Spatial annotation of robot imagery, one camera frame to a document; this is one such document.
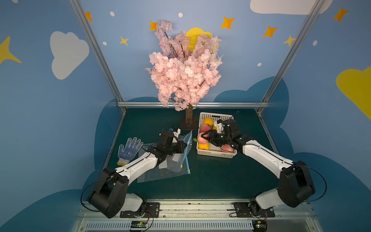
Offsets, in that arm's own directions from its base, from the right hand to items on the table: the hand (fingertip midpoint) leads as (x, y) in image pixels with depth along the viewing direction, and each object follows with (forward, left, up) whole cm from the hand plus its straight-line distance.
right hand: (204, 136), depth 84 cm
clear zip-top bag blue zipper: (-10, +14, -13) cm, 22 cm away
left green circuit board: (-44, +32, -18) cm, 57 cm away
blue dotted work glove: (-1, +49, -17) cm, 52 cm away
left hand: (-3, +10, -4) cm, 11 cm away
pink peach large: (-3, +2, 0) cm, 4 cm away
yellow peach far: (+23, -4, -13) cm, 26 cm away
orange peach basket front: (0, 0, -12) cm, 12 cm away
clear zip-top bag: (-17, +27, -19) cm, 37 cm away
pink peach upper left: (+15, -2, -11) cm, 18 cm away
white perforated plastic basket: (-4, -7, -10) cm, 13 cm away
